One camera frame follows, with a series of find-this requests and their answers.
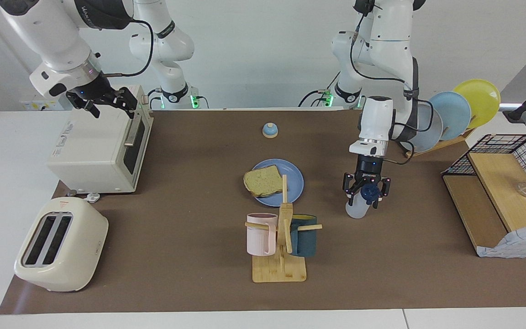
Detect brown table mat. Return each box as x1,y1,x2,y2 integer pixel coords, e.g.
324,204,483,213
0,110,526,315

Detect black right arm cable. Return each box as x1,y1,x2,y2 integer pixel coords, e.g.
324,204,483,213
101,18,155,77

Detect wooden shelf box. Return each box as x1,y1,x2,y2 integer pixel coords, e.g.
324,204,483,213
442,152,526,256

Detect pale grey plate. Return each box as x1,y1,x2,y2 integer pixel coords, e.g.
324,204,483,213
411,104,444,153

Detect light blue plate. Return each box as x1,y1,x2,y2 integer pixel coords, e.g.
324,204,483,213
427,91,472,141

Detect yellow plate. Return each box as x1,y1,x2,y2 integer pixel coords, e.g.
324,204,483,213
452,79,501,128

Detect white toaster oven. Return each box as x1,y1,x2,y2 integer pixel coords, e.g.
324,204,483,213
47,85,154,194

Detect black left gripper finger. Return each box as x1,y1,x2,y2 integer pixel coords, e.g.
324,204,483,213
375,176,392,209
343,171,360,206

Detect white power socket box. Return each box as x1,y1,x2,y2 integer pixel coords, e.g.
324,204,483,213
20,94,69,111

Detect dark teal mug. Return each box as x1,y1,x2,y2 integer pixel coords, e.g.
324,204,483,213
289,214,318,257

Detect pink ribbed mug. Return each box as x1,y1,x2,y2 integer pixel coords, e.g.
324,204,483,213
247,213,279,256

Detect cream two-slot toaster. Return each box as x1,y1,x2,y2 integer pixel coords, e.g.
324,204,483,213
14,197,109,293

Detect wooden plate rack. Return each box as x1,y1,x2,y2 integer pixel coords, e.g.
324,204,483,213
405,128,476,159

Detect blue round plate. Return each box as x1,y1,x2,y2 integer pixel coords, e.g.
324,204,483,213
248,159,305,207

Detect wooden mug tree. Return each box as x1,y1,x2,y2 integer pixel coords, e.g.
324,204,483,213
245,175,323,283

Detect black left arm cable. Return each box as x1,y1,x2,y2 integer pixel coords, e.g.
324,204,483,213
350,0,435,165

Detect seasoning bottle navy cap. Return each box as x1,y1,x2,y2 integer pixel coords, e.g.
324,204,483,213
345,183,381,219

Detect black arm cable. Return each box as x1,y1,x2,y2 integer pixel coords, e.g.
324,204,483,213
101,18,155,77
350,0,435,165

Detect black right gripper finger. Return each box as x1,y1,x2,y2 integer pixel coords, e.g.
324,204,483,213
67,94,101,118
108,87,138,119

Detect slice of bread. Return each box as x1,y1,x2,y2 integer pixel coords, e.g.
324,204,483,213
243,165,284,198

